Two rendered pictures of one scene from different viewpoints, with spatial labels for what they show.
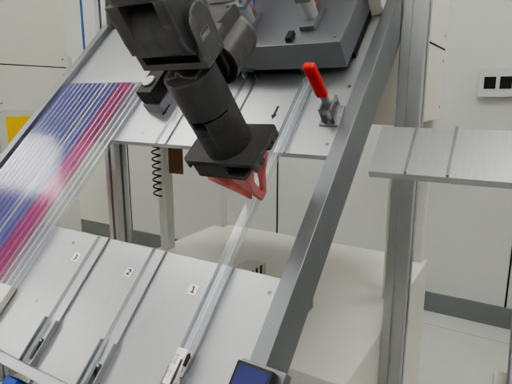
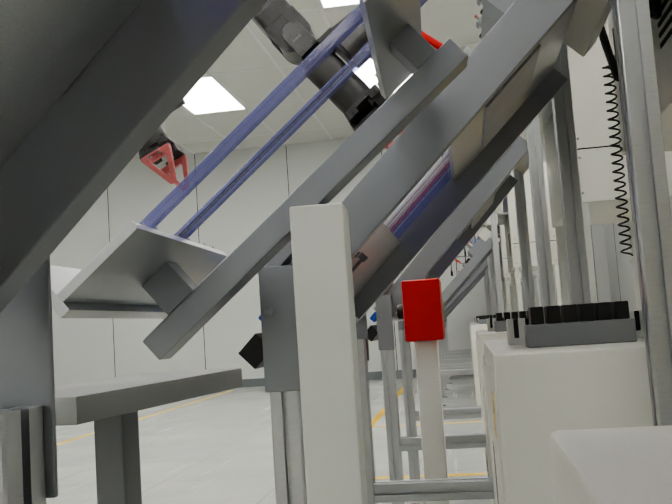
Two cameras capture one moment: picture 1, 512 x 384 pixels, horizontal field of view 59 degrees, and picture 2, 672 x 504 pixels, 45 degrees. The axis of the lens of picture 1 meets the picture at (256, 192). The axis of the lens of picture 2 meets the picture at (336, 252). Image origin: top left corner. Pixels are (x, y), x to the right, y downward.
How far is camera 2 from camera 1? 116 cm
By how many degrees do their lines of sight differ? 69
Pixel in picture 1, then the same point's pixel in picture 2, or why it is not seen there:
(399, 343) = (652, 358)
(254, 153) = (352, 107)
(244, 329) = not seen: hidden behind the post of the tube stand
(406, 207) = (631, 157)
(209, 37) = (300, 39)
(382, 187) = not seen: outside the picture
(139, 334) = not seen: hidden behind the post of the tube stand
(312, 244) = (377, 167)
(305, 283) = (366, 198)
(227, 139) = (341, 101)
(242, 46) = (354, 36)
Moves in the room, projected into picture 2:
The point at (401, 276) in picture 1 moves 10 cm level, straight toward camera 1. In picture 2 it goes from (641, 255) to (565, 260)
